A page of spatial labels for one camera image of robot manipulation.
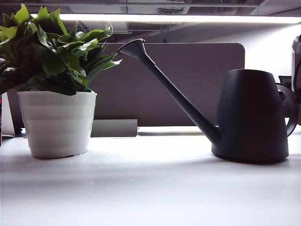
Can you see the dark grey watering can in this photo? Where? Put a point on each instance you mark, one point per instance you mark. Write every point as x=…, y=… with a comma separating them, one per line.
x=251, y=113

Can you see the white ribbed plant pot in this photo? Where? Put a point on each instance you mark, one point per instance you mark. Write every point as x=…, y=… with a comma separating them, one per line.
x=57, y=127

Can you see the grey desk divider panel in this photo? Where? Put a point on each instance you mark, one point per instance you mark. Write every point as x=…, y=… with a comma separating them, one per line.
x=188, y=70

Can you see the long ceiling light strip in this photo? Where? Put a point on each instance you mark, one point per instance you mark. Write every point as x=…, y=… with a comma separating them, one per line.
x=164, y=18

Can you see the white-edged divider panel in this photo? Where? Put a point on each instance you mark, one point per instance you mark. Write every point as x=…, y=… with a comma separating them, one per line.
x=293, y=70

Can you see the ceiling air vent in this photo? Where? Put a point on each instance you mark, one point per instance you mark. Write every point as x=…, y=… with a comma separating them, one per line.
x=170, y=11

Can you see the green leafy plant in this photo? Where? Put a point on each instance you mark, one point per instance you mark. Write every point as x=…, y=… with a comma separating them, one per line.
x=56, y=58

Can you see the white board panel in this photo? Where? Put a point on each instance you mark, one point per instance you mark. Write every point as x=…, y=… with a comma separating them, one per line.
x=8, y=117

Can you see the black mesh office chair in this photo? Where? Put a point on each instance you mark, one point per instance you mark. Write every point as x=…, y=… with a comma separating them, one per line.
x=285, y=80

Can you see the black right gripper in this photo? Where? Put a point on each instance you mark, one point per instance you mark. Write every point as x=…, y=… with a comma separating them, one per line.
x=298, y=66

